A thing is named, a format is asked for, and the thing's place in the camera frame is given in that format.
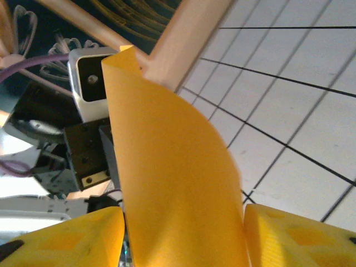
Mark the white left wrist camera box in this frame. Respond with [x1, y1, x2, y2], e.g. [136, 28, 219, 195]
[67, 47, 117, 123]

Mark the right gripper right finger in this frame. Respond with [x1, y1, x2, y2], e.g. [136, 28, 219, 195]
[243, 203, 356, 267]

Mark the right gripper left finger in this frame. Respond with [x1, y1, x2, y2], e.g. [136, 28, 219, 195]
[0, 206, 125, 267]

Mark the yellow cloth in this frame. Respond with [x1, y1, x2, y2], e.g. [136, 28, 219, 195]
[100, 46, 251, 267]

